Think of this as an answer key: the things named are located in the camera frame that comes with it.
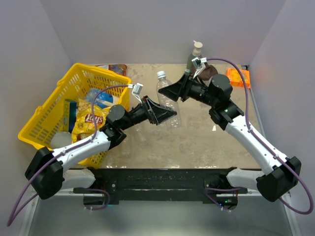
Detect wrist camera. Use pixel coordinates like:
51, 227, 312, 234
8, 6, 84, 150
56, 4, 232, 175
191, 57, 207, 79
131, 83, 143, 103

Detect orange candy box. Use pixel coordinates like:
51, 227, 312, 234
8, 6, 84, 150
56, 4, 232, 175
225, 68, 251, 89

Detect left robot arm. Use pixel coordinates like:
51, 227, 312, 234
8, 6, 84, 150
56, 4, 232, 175
25, 96, 177, 200

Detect clear plastic bottle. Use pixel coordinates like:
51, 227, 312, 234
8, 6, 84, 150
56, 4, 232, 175
156, 77, 182, 128

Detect green soap pump bottle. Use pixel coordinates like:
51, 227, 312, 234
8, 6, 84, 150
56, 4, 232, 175
186, 40, 203, 71

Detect white bottle cap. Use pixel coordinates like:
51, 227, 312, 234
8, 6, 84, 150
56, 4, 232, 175
157, 71, 166, 79

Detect blue white plastic package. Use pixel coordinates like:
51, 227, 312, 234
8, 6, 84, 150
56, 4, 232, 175
84, 88, 119, 109

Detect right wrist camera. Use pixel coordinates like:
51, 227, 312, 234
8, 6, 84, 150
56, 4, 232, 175
191, 57, 207, 79

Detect aluminium frame rail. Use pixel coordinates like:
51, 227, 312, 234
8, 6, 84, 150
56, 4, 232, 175
282, 192, 302, 236

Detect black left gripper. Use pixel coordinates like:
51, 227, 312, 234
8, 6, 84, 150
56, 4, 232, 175
120, 96, 177, 131

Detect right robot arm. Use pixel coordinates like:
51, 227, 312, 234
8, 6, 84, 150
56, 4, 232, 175
158, 74, 301, 202

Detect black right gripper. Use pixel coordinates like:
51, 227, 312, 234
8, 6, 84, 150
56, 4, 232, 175
159, 72, 218, 107

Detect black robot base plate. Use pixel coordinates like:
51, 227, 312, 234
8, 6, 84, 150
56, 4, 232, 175
74, 169, 248, 205

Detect yellow Lays chips bag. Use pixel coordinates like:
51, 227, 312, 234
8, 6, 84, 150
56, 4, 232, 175
71, 99, 108, 143

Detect red snack bag behind basket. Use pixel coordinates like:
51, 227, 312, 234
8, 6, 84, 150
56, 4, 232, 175
97, 64, 127, 76

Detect yellow plastic shopping basket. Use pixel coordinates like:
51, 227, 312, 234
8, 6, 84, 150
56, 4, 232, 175
18, 62, 132, 169

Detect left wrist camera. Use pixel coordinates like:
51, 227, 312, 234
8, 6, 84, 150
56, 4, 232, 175
131, 83, 143, 103

